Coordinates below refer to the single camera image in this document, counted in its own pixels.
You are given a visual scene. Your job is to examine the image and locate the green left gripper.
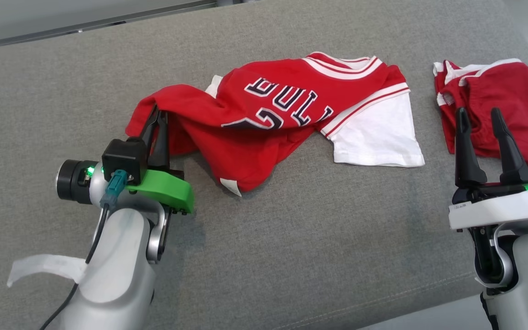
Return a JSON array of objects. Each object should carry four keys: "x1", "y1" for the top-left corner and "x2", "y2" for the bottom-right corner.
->
[{"x1": 126, "y1": 106, "x2": 195, "y2": 215}]

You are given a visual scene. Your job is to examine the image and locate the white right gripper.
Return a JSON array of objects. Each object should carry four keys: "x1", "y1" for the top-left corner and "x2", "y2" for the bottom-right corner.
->
[{"x1": 449, "y1": 108, "x2": 528, "y2": 230}]

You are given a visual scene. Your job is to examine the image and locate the red shorts with white waistband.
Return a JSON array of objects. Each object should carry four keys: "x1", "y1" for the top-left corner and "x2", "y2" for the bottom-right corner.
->
[{"x1": 433, "y1": 58, "x2": 528, "y2": 172}]

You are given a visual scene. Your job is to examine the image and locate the red white basketball jersey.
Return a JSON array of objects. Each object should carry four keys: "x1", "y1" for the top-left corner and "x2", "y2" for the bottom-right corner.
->
[{"x1": 126, "y1": 52, "x2": 425, "y2": 198}]

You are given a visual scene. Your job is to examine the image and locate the white tape strip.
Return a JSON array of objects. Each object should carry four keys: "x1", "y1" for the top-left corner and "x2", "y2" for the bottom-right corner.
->
[{"x1": 7, "y1": 253, "x2": 88, "y2": 288}]

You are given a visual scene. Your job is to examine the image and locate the grey fabric sofa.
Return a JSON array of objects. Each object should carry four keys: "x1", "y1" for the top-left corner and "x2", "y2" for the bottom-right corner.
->
[{"x1": 0, "y1": 0, "x2": 528, "y2": 330}]

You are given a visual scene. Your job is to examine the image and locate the teal left cable connector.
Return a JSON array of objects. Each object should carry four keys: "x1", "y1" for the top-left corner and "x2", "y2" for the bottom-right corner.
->
[{"x1": 100, "y1": 170, "x2": 128, "y2": 210}]

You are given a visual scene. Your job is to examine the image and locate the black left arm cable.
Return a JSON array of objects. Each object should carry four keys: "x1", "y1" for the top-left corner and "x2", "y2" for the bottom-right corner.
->
[{"x1": 39, "y1": 204, "x2": 110, "y2": 330}]

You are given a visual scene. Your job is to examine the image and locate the grey wall base rail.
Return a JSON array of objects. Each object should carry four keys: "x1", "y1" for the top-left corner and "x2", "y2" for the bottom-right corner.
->
[{"x1": 0, "y1": 0, "x2": 219, "y2": 51}]

